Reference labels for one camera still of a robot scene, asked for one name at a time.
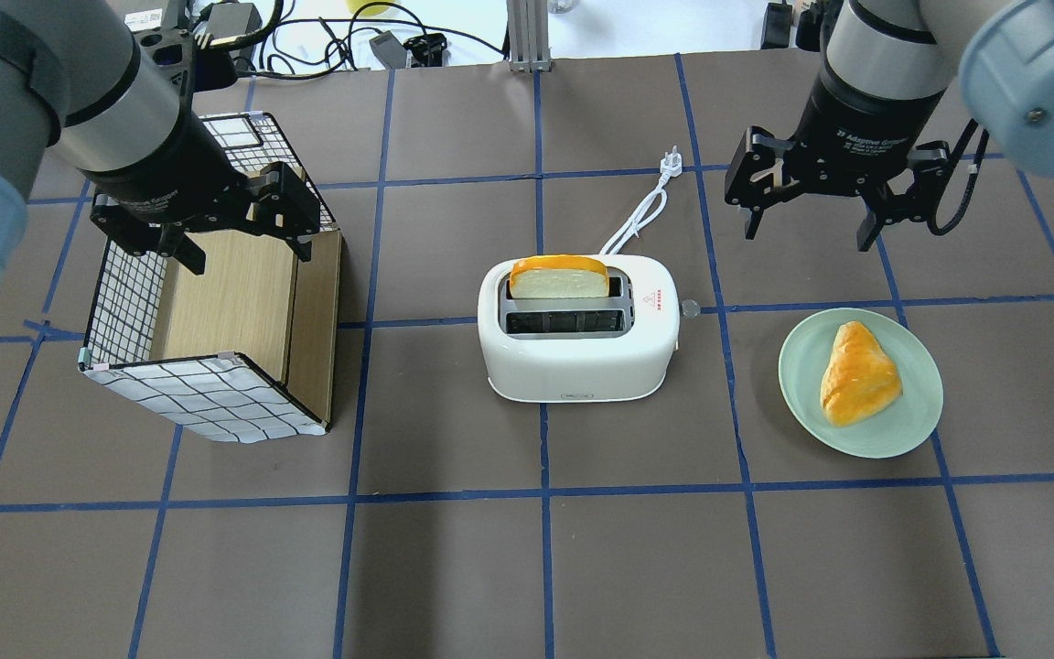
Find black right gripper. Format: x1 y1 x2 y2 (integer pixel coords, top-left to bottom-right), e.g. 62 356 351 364
725 69 951 253

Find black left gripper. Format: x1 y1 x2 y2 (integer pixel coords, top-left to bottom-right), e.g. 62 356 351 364
89 113 323 275

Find white two-slot toaster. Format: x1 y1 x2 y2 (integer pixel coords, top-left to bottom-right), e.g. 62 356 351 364
477 254 681 404

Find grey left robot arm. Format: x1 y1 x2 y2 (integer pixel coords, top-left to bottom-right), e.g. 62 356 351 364
0 1 323 280

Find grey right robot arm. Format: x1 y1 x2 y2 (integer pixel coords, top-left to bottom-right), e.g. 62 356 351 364
724 1 1054 251

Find toast slice in toaster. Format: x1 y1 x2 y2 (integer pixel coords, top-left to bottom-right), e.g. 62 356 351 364
509 254 610 299

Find black device top right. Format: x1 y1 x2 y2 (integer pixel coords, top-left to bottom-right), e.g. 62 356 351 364
758 1 794 49

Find golden bread on plate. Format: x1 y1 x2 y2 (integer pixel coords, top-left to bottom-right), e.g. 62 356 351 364
820 319 903 427

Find pale green plate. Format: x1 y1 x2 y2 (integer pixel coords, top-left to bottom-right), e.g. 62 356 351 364
778 308 942 459

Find black power adapter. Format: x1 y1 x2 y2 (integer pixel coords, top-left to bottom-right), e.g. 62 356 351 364
369 32 413 70

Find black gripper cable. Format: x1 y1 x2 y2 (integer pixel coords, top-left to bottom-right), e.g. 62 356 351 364
925 119 991 236

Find wire and wood storage box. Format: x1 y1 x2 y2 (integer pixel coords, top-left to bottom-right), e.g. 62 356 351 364
78 111 344 445

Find white power cord with plug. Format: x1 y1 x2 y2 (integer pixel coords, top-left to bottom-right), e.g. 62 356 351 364
598 147 684 257

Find black cables on desk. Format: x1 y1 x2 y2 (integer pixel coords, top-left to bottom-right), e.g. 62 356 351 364
188 0 505 83

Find aluminium frame post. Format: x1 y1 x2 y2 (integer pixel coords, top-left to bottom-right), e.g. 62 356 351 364
506 0 553 72

